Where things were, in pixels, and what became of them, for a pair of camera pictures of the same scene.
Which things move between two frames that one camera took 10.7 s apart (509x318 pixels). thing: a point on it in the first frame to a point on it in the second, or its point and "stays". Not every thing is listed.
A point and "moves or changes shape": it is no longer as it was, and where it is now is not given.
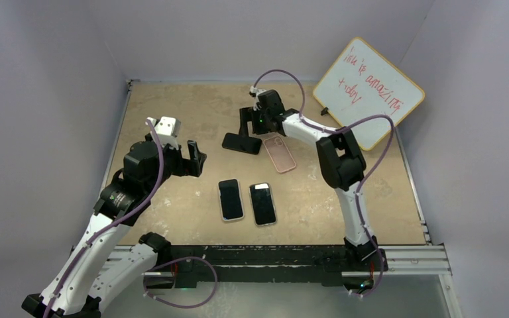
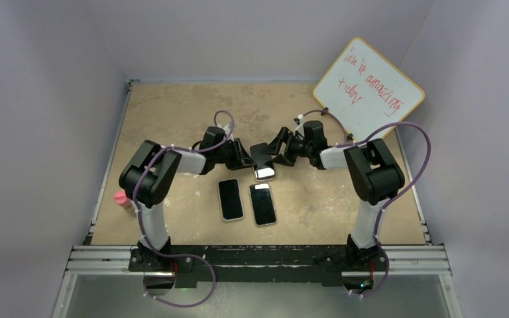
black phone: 230,199 stays
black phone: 241,143 moves or changes shape
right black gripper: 248,114 to 274,147
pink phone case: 280,154 moves or changes shape
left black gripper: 193,165 to 241,160
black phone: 262,204 stays
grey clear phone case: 230,199 stays
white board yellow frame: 362,83 stays
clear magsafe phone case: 262,205 stays
